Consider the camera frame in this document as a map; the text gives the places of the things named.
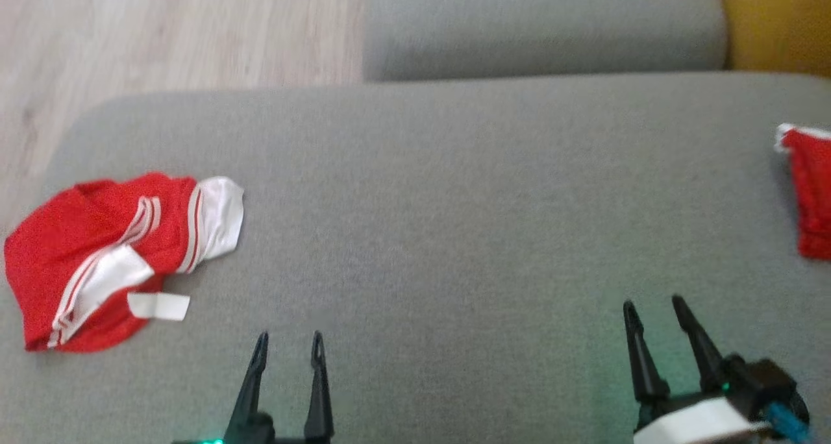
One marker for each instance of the red garment with white trim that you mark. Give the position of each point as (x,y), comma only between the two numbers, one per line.
(815,191)

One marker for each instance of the grey sofa seat cushion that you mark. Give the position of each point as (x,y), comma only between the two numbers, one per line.
(454,236)

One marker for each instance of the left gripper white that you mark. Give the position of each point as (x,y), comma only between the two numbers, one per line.
(208,442)

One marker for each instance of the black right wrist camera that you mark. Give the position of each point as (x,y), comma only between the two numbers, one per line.
(763,382)

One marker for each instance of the yellow upholstered furniture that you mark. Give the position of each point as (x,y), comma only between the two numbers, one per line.
(779,22)

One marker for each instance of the grey sofa back cushion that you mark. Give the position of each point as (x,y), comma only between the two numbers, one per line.
(539,28)

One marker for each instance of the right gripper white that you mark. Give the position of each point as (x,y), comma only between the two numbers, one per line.
(701,424)

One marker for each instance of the red and white sports shirt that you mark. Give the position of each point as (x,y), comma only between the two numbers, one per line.
(78,249)

